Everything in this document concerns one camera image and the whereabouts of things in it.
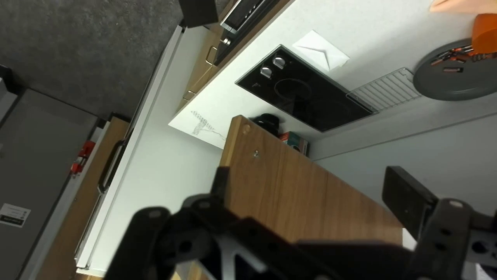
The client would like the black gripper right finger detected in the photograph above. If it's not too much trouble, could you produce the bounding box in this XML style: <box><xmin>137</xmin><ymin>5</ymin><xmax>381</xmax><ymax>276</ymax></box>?
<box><xmin>382</xmin><ymin>166</ymin><xmax>497</xmax><ymax>280</ymax></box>

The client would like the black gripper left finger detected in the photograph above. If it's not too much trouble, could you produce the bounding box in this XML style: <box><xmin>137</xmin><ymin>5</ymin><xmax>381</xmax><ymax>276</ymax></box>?
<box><xmin>106</xmin><ymin>167</ymin><xmax>245</xmax><ymax>280</ymax></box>

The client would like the wooden cupboard door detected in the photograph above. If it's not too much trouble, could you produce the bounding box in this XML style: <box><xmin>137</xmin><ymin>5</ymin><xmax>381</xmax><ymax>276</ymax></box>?
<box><xmin>219</xmin><ymin>114</ymin><xmax>405</xmax><ymax>246</ymax></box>

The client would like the tall white cabinet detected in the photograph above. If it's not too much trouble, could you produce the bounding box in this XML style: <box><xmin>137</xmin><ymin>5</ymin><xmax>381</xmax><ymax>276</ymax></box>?
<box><xmin>36</xmin><ymin>26</ymin><xmax>227</xmax><ymax>280</ymax></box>

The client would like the black kettle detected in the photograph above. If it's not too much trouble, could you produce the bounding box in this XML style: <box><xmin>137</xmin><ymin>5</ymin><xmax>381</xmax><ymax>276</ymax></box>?
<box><xmin>252</xmin><ymin>113</ymin><xmax>286</xmax><ymax>138</ymax></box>

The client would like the grey round plate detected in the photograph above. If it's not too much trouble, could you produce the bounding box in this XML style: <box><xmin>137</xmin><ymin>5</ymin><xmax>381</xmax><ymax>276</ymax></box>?
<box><xmin>412</xmin><ymin>38</ymin><xmax>497</xmax><ymax>103</ymax></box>

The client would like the white printed sign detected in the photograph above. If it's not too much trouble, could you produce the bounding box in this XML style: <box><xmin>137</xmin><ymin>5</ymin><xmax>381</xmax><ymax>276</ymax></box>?
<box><xmin>0</xmin><ymin>203</ymin><xmax>33</xmax><ymax>229</ymax></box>

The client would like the black utensil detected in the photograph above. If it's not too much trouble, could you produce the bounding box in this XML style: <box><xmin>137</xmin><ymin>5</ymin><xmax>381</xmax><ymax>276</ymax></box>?
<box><xmin>429</xmin><ymin>52</ymin><xmax>468</xmax><ymax>69</ymax></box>

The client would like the wooden base cabinet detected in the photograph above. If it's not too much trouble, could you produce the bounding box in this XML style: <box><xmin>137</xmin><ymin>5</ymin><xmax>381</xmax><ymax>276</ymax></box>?
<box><xmin>177</xmin><ymin>0</ymin><xmax>294</xmax><ymax>116</ymax></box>

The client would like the black cooktop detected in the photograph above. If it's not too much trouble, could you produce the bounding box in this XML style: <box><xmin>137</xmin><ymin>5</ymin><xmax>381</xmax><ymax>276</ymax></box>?
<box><xmin>233</xmin><ymin>44</ymin><xmax>376</xmax><ymax>134</ymax></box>

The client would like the orange plastic cup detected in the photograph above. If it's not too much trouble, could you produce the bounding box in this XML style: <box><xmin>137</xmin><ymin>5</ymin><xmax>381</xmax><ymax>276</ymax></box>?
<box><xmin>469</xmin><ymin>13</ymin><xmax>497</xmax><ymax>57</ymax></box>

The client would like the white paper sheet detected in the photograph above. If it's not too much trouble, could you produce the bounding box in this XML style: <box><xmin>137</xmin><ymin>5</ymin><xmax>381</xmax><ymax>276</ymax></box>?
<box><xmin>291</xmin><ymin>29</ymin><xmax>351</xmax><ymax>74</ymax></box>

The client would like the black rectangular object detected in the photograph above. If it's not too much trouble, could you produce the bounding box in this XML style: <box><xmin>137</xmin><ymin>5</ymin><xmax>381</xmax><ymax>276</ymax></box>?
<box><xmin>177</xmin><ymin>0</ymin><xmax>221</xmax><ymax>29</ymax></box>

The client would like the salmon napkin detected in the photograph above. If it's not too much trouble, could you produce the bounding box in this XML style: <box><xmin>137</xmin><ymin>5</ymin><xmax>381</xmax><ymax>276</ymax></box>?
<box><xmin>427</xmin><ymin>0</ymin><xmax>497</xmax><ymax>16</ymax></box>

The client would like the black appliance panel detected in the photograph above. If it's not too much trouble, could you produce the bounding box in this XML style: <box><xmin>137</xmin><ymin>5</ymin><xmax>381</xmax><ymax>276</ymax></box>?
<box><xmin>219</xmin><ymin>0</ymin><xmax>272</xmax><ymax>35</ymax></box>

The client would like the black cabinet handle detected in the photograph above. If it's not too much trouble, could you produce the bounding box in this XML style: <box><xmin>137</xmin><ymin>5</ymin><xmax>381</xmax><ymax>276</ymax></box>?
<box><xmin>96</xmin><ymin>139</ymin><xmax>129</xmax><ymax>195</ymax></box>

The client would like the red handled utensil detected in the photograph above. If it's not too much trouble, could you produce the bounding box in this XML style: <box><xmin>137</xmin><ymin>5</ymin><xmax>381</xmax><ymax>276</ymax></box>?
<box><xmin>440</xmin><ymin>44</ymin><xmax>475</xmax><ymax>61</ymax></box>

